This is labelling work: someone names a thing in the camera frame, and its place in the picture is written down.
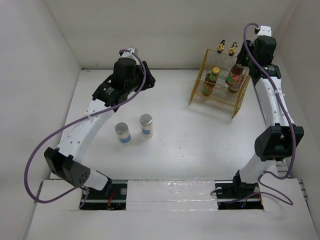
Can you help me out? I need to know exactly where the clear square oil bottle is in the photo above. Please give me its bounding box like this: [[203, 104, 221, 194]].
[[228, 42, 238, 57]]

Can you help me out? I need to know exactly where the yellow cap sauce bottle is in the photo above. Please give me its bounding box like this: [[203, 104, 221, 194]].
[[202, 66, 220, 96], [225, 63, 244, 94]]

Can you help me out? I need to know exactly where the dark liquid square bottle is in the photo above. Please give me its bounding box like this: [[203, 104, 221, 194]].
[[216, 39, 226, 54]]

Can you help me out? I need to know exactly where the blue label shaker jar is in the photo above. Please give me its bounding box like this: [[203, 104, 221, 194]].
[[139, 113, 153, 138]]

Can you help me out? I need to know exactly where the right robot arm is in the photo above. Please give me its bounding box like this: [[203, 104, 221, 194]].
[[231, 35, 304, 197]]

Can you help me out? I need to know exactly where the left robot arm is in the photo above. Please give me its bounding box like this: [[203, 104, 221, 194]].
[[44, 57, 155, 199]]

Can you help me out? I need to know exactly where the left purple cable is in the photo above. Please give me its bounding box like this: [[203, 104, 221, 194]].
[[23, 49, 146, 204]]

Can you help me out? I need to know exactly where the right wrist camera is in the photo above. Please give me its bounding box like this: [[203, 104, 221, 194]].
[[254, 25, 272, 37]]

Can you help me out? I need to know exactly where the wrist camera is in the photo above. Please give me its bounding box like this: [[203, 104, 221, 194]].
[[119, 46, 138, 61], [254, 25, 272, 37]]

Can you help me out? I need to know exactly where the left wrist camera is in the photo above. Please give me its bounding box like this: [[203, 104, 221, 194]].
[[119, 46, 138, 61]]

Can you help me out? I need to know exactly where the yellow wire rack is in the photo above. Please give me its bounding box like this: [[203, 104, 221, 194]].
[[189, 49, 250, 118]]

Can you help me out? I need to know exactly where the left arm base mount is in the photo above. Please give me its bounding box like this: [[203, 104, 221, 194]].
[[79, 180, 128, 211]]

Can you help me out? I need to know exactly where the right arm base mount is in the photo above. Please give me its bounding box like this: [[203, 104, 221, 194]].
[[210, 180, 264, 210]]

